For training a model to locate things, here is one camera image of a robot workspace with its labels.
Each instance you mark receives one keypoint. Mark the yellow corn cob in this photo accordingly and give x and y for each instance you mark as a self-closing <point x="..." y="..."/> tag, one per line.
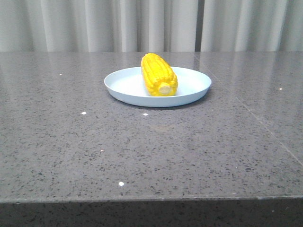
<point x="159" y="78"/>

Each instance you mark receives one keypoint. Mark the light blue round plate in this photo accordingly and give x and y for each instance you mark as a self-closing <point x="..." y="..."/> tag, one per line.
<point x="128" y="86"/>

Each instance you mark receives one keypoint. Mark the white pleated curtain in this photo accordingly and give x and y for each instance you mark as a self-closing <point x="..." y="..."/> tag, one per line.
<point x="151" y="25"/>

